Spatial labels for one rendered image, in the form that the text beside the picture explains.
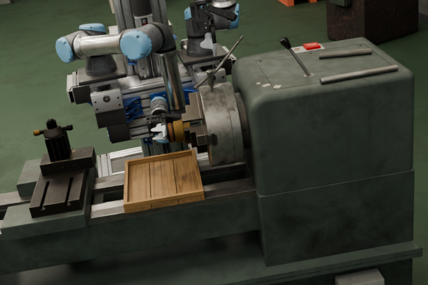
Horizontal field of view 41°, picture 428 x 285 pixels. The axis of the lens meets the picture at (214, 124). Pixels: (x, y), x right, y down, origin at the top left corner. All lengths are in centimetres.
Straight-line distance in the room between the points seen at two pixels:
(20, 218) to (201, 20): 98
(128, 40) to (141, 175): 55
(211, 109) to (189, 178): 34
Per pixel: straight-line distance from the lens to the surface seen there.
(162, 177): 233
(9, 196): 255
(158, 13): 292
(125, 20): 293
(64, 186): 225
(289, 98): 201
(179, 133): 219
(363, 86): 208
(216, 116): 208
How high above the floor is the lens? 200
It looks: 24 degrees down
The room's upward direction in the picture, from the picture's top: 8 degrees counter-clockwise
